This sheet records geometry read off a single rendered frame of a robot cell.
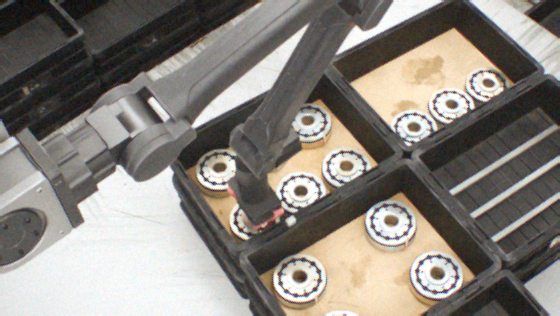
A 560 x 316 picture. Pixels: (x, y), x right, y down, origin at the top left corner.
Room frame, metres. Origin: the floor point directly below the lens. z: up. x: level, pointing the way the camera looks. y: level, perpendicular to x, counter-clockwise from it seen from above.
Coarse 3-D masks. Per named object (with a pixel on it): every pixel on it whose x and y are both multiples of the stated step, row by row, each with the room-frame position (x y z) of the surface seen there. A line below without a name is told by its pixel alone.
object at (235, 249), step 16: (336, 80) 1.09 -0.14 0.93; (256, 96) 1.06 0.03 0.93; (352, 96) 1.04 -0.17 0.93; (240, 112) 1.03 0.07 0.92; (176, 160) 0.91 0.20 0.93; (368, 176) 0.84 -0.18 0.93; (192, 192) 0.83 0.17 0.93; (336, 192) 0.81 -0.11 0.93; (208, 208) 0.79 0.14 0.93; (304, 208) 0.78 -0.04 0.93; (224, 240) 0.72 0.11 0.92; (256, 240) 0.72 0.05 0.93
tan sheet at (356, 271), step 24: (360, 216) 0.81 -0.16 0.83; (336, 240) 0.76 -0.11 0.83; (360, 240) 0.75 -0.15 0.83; (432, 240) 0.74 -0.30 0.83; (336, 264) 0.70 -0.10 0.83; (360, 264) 0.70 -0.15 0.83; (384, 264) 0.70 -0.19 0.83; (408, 264) 0.69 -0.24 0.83; (336, 288) 0.65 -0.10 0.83; (360, 288) 0.65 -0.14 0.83; (384, 288) 0.64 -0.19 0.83; (408, 288) 0.64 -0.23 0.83; (288, 312) 0.61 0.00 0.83; (312, 312) 0.61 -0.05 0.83; (360, 312) 0.60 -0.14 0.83; (384, 312) 0.59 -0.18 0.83; (408, 312) 0.59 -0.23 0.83
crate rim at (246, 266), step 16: (400, 160) 0.87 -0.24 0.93; (384, 176) 0.84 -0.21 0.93; (416, 176) 0.83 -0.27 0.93; (352, 192) 0.80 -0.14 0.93; (432, 192) 0.79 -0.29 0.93; (320, 208) 0.77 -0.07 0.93; (448, 208) 0.75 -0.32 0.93; (304, 224) 0.74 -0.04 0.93; (464, 224) 0.71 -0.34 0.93; (272, 240) 0.71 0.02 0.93; (480, 240) 0.68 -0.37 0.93; (240, 256) 0.68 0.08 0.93; (496, 256) 0.64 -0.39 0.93; (256, 272) 0.65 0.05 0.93; (256, 288) 0.63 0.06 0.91; (272, 304) 0.59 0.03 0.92; (448, 304) 0.55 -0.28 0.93
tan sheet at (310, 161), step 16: (336, 128) 1.04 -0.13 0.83; (336, 144) 0.99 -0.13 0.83; (352, 144) 0.99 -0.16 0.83; (288, 160) 0.96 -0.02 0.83; (304, 160) 0.96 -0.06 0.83; (320, 160) 0.95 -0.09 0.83; (192, 176) 0.94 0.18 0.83; (272, 176) 0.92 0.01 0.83; (320, 176) 0.91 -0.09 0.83; (224, 208) 0.85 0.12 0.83; (224, 224) 0.81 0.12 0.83
